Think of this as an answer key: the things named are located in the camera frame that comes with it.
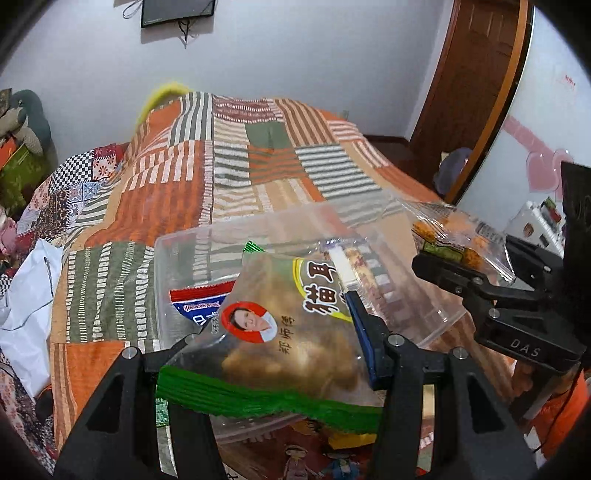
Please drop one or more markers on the white cabinet with pink stickers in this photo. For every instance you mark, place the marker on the white cabinet with pink stickers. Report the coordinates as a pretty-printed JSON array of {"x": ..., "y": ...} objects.
[{"x": 540, "y": 92}]

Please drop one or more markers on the white plastic bag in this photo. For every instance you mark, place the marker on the white plastic bag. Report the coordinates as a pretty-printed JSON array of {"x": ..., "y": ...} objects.
[{"x": 27, "y": 314}]

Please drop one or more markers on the blue bag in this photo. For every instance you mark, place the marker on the blue bag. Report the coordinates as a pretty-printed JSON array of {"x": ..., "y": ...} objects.
[{"x": 455, "y": 170}]

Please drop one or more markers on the white box of small items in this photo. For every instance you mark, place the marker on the white box of small items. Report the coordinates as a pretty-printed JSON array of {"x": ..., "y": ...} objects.
[{"x": 535, "y": 221}]

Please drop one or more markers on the clear bag of orange snacks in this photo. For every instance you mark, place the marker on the clear bag of orange snacks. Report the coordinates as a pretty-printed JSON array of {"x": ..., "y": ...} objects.
[{"x": 461, "y": 230}]

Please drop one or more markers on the striped patchwork blanket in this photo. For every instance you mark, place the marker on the striped patchwork blanket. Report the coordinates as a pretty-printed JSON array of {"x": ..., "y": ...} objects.
[{"x": 184, "y": 175}]

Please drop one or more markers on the clear plastic storage box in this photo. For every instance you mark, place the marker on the clear plastic storage box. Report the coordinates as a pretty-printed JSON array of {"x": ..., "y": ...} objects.
[{"x": 203, "y": 258}]

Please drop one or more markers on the checkered patchwork quilt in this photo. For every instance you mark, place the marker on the checkered patchwork quilt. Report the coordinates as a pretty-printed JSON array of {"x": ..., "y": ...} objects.
[{"x": 69, "y": 184}]

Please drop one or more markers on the cartoon printed cloth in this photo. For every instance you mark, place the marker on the cartoon printed cloth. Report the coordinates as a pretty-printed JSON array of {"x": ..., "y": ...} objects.
[{"x": 295, "y": 457}]

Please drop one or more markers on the grey plush toy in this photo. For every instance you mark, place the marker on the grey plush toy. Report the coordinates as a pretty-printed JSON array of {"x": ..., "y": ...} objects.
[{"x": 27, "y": 120}]

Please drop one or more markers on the wooden door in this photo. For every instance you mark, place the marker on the wooden door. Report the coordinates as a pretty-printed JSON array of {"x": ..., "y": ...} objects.
[{"x": 471, "y": 83}]

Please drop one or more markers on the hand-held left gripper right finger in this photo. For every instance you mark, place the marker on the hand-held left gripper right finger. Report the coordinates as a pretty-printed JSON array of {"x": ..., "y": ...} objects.
[{"x": 367, "y": 337}]

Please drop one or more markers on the brown crisps bag green edge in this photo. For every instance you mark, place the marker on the brown crisps bag green edge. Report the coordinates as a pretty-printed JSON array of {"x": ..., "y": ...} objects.
[{"x": 286, "y": 355}]

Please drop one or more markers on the small black wall monitor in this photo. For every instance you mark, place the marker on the small black wall monitor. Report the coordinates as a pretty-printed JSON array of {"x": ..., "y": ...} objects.
[{"x": 178, "y": 11}]

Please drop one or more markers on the yellow pillow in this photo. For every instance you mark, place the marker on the yellow pillow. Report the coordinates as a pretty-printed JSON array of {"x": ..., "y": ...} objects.
[{"x": 157, "y": 99}]

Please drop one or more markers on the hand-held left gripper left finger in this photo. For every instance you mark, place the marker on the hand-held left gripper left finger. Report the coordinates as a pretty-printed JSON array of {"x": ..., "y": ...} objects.
[{"x": 147, "y": 362}]

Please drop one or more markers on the pink plush toy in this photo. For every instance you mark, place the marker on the pink plush toy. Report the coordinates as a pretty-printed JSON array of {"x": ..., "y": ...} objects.
[{"x": 7, "y": 235}]

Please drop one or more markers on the red and blue snack packet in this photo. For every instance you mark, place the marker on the red and blue snack packet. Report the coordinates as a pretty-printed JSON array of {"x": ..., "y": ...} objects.
[{"x": 196, "y": 304}]

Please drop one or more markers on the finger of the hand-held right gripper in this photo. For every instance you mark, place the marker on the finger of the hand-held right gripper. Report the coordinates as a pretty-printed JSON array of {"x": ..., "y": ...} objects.
[
  {"x": 448, "y": 277},
  {"x": 535, "y": 265}
]

